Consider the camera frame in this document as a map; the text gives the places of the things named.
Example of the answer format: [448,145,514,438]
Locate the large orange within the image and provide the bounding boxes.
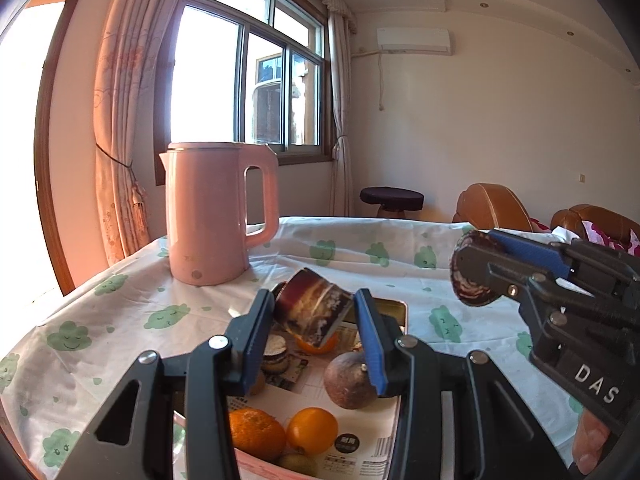
[228,407,287,462]

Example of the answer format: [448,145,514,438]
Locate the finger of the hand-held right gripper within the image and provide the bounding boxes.
[456,244,571,328]
[487,228,640,302]

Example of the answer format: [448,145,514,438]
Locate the person's right hand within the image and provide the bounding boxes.
[572,407,613,476]

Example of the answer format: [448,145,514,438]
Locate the white curtain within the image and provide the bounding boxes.
[327,12,357,217]

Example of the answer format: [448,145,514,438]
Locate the purple brown passion fruit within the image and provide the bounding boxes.
[323,351,378,410]

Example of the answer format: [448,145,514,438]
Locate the air conditioner cable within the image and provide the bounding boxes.
[350,47,386,111]

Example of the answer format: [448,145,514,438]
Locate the printed paper sheet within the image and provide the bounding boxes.
[227,322,401,480]

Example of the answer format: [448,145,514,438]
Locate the brown leather armchair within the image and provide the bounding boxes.
[452,182,533,233]

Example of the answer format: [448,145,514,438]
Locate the pink electric kettle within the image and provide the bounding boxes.
[159,141,280,287]

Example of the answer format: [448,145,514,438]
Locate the round crumb-topped cake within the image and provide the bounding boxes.
[261,334,290,375]

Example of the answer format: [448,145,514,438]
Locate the dark chocolate round cake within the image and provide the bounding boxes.
[448,230,506,308]

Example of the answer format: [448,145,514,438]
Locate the pink floral cushion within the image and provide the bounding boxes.
[582,220,640,258]

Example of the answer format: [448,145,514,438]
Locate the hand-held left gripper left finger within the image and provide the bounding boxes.
[80,287,276,480]

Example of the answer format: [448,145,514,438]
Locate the wooden framed glass door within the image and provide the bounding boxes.
[0,0,96,296]

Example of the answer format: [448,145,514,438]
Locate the curtain tieback tassel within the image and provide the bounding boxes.
[95,142,151,221]

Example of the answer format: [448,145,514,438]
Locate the sliding glass window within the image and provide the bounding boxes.
[165,0,333,166]

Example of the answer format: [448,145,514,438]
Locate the white air conditioner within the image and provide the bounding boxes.
[376,28,452,56]

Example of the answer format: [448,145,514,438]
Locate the brown leather sofa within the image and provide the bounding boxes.
[550,204,640,251]

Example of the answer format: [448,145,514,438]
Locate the black round stool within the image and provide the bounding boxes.
[359,186,425,219]

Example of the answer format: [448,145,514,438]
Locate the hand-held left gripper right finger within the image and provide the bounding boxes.
[352,287,571,480]

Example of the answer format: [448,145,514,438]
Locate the pink patterned curtain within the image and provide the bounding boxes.
[92,0,196,266]

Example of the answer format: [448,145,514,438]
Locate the pink metal tin box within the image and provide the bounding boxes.
[172,282,408,480]

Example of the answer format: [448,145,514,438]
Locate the small orange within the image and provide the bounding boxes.
[295,332,338,356]
[286,406,340,456]

